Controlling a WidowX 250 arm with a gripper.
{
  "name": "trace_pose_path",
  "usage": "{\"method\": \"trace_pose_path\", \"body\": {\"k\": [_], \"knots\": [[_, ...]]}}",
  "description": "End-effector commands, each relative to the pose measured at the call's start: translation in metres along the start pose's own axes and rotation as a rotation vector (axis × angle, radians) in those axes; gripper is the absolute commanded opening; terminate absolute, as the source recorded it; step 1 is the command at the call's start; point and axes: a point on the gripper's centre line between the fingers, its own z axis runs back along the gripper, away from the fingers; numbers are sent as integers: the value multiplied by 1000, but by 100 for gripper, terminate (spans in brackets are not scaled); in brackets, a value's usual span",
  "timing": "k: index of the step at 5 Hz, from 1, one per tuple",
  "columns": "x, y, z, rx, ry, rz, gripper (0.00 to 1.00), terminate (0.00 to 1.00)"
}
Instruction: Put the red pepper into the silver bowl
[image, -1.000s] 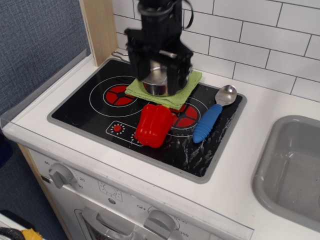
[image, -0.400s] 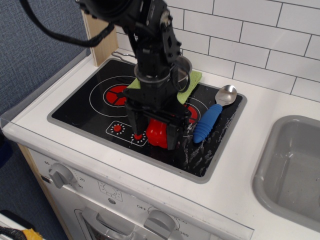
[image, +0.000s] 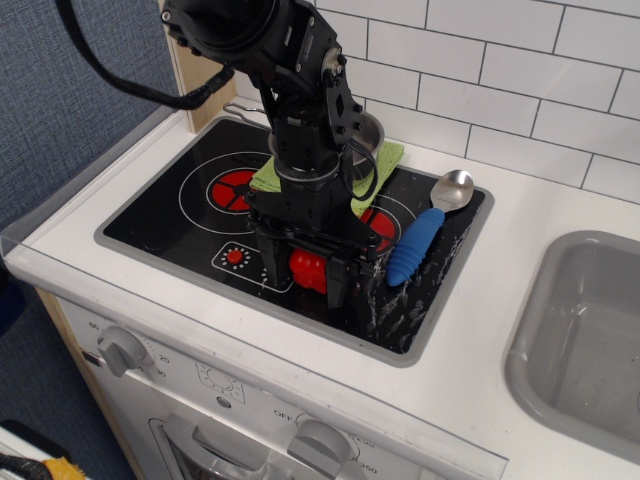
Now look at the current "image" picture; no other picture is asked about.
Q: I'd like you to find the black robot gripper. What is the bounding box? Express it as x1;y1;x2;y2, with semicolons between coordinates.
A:
245;176;381;309

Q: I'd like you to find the red plastic bell pepper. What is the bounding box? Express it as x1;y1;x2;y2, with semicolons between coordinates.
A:
289;248;327;295

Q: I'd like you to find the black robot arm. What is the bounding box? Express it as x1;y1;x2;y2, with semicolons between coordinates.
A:
162;1;380;308

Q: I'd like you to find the silver metal pot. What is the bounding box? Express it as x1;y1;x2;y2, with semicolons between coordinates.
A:
223;102;385;180

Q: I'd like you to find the black toy stovetop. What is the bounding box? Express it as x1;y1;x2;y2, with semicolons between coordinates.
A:
95;118;494;366

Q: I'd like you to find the grey right oven knob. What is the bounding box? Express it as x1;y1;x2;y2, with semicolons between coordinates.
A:
287;420;352;478

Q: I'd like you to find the grey oven knob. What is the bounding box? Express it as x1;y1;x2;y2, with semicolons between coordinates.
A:
287;420;352;478
97;326;153;378

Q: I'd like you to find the white toy oven front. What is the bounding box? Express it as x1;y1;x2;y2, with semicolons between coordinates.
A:
54;299;506;479

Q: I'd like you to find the grey left oven knob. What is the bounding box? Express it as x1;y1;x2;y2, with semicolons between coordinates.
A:
97;326;153;378

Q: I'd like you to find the grey plastic sink basin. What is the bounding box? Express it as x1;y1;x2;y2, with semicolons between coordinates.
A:
505;231;639;463

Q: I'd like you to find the yellow object at corner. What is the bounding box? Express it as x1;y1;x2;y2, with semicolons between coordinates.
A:
41;457;87;480

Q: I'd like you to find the blue handled metal spoon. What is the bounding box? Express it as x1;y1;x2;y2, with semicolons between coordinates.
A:
386;170;474;287

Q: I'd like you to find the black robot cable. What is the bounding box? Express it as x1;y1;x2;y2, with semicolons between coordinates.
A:
54;0;236;112

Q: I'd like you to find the wooden side post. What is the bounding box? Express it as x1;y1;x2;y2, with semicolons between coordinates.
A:
164;27;236;134

